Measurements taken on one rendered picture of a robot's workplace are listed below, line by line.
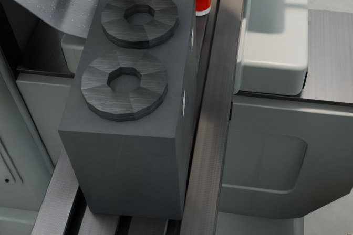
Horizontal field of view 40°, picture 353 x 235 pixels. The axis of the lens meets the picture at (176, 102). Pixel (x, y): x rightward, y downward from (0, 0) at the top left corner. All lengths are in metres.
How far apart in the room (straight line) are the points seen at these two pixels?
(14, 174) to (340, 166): 0.83
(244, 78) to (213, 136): 0.30
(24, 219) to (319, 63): 0.94
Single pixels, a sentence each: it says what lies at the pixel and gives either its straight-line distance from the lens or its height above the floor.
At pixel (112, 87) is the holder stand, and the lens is 0.52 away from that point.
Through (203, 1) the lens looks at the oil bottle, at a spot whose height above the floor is 0.96.
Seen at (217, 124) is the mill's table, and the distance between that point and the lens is 0.71.
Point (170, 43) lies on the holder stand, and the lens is 0.56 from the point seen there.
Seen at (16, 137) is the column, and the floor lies 0.55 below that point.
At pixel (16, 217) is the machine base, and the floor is 0.20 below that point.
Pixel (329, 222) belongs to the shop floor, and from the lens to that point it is 1.72.
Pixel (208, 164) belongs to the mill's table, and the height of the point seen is 0.93.
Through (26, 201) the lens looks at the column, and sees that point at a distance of 1.51.
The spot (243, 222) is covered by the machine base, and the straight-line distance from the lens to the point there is 1.45.
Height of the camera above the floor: 1.51
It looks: 52 degrees down
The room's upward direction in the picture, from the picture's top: 4 degrees counter-clockwise
